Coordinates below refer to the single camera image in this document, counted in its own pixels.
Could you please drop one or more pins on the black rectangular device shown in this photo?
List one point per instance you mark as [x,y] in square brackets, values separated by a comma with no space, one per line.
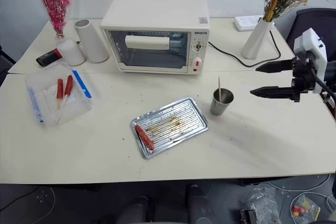
[47,57]

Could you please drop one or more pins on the thin stick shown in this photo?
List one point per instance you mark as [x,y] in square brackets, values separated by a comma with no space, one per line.
[219,87]

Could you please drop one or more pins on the skewered red sausage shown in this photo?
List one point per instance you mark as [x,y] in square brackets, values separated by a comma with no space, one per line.
[69,85]
[60,89]

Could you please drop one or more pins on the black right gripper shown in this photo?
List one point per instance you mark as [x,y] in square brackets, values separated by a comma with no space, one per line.
[304,77]

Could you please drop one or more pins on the white cylinder tube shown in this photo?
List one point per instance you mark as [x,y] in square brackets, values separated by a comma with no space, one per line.
[92,43]

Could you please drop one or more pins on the cream toaster oven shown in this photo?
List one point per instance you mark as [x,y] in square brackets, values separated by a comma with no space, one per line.
[157,11]

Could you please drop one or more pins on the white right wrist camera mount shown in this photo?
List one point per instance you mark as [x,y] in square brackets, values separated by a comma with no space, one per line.
[313,41]

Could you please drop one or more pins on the stainless steel cup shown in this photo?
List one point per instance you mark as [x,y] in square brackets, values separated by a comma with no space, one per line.
[220,107]

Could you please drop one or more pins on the black office chair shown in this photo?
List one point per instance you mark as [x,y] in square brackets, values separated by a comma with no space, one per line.
[309,19]

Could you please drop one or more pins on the white bottle vase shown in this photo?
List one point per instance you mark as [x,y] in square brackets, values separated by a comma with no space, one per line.
[69,53]

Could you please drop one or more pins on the black box on floor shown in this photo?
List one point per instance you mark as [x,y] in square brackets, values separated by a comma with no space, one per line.
[249,217]

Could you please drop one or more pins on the white power strip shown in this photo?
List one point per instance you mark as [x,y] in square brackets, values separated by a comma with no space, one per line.
[244,22]

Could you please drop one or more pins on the ribbed metal baking tray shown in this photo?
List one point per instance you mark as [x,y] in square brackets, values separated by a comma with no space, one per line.
[178,119]

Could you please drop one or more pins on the white twisted vase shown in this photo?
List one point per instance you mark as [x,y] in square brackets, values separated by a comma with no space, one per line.
[256,43]

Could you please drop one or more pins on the clear plastic container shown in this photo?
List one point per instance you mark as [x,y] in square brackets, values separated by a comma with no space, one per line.
[44,90]

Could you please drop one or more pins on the crumpled clear plastic bag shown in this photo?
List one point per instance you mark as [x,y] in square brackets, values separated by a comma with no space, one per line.
[262,200]

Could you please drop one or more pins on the bag with colourful pieces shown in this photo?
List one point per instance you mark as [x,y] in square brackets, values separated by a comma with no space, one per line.
[304,207]

